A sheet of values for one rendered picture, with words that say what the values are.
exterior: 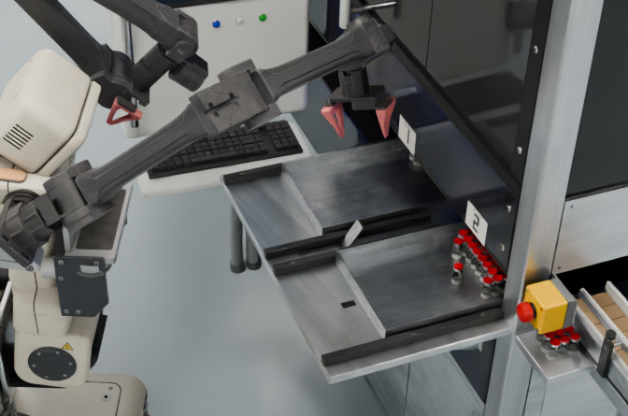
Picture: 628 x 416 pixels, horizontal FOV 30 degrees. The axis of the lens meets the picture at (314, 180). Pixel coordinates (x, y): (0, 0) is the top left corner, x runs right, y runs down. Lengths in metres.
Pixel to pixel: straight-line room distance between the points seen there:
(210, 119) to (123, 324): 1.86
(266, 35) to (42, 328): 0.97
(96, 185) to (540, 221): 0.83
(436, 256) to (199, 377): 1.15
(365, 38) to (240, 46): 0.82
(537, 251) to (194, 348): 1.56
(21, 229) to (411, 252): 0.89
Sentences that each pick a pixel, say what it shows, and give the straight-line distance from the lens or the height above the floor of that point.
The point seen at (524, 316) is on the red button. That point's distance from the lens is 2.31.
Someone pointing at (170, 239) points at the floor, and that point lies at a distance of 3.99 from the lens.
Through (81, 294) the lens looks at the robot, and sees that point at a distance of 2.41.
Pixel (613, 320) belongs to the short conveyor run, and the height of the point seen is 0.93.
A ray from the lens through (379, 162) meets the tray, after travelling 2.85.
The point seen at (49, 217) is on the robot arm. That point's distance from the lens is 2.14.
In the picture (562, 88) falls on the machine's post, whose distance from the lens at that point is 2.09.
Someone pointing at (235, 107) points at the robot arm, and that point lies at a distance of 1.94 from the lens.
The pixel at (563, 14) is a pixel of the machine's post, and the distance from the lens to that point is 2.03.
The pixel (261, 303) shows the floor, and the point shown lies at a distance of 3.75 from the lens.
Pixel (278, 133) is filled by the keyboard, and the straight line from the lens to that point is 3.03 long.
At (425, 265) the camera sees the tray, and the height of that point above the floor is 0.88.
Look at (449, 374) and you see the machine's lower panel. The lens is 2.81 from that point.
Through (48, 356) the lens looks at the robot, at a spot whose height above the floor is 0.75.
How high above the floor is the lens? 2.56
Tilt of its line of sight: 37 degrees down
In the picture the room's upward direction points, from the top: 2 degrees clockwise
